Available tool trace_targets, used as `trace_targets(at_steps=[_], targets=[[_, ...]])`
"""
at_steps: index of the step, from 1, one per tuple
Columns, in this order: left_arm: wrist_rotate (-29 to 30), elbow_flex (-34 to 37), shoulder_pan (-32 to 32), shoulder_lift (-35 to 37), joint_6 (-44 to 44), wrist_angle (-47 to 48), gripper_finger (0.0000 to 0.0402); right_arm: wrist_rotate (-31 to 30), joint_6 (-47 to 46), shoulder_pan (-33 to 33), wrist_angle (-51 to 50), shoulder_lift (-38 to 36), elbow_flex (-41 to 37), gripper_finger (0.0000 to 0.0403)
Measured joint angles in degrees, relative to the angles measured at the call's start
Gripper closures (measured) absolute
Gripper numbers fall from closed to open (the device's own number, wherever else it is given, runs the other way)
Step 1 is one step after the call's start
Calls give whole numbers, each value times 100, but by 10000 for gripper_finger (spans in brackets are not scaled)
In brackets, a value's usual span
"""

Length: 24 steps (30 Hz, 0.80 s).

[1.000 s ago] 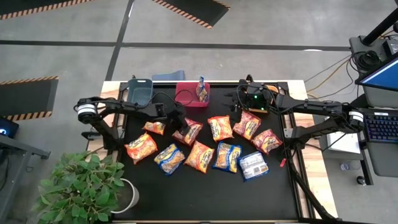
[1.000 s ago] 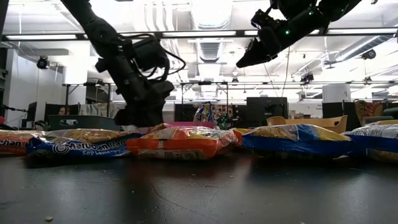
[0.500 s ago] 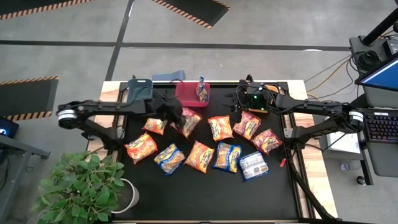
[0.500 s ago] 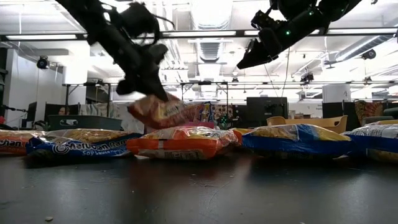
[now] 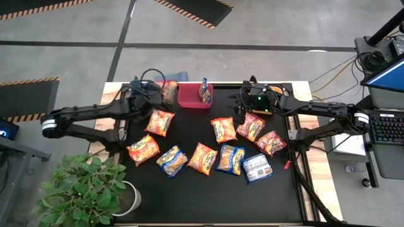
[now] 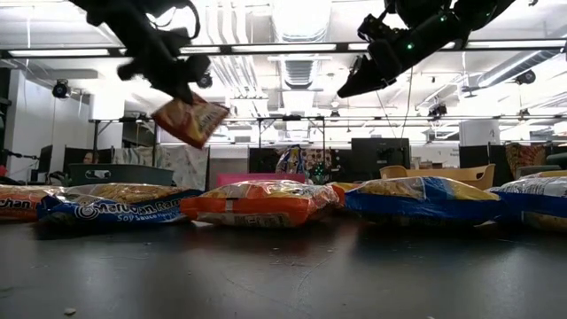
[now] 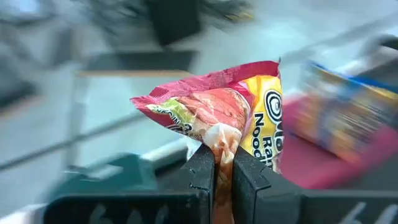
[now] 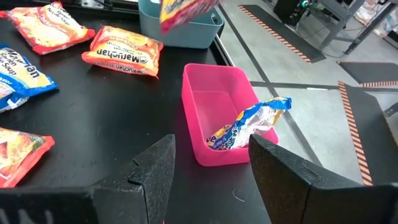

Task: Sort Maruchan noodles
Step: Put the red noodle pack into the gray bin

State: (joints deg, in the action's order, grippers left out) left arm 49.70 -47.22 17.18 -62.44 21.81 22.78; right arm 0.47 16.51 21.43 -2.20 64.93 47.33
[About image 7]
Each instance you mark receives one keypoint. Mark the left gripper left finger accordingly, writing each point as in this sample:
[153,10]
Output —
[192,186]

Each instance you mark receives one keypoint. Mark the blue Maruchan ramen pack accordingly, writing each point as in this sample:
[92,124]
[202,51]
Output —
[342,118]

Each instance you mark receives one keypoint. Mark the dark blue-green plastic bin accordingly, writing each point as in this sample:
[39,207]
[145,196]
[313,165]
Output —
[124,174]

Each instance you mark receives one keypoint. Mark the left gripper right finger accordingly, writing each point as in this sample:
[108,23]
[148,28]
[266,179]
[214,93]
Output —
[258,193]

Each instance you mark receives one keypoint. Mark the pink Maruchan ramen pack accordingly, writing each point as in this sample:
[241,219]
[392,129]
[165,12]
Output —
[217,109]

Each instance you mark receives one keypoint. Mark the pink-red plastic bin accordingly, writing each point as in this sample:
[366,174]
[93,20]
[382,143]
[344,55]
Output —
[311,168]

